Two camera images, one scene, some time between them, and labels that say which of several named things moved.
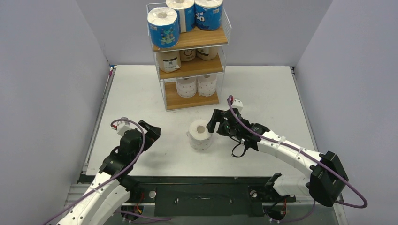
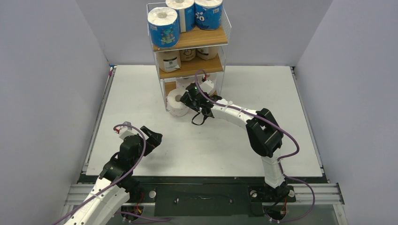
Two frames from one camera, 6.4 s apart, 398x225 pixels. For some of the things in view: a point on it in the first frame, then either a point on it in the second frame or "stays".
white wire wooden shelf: x=193 y=70 stays
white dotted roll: x=187 y=87 stays
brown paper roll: x=207 y=53 stays
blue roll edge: x=164 y=26 stays
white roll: x=200 y=138 → x=175 y=107
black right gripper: x=224 y=123 → x=191 y=101
